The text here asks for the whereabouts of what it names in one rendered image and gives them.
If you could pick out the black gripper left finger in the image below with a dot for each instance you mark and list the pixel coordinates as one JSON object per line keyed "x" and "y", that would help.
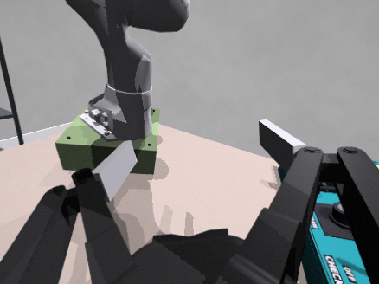
{"x": 38, "y": 253}

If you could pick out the teal control console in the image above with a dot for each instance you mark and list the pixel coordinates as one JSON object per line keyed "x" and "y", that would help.
{"x": 330, "y": 255}

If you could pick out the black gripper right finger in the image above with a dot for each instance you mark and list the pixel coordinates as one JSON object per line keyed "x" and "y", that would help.
{"x": 275, "y": 244}

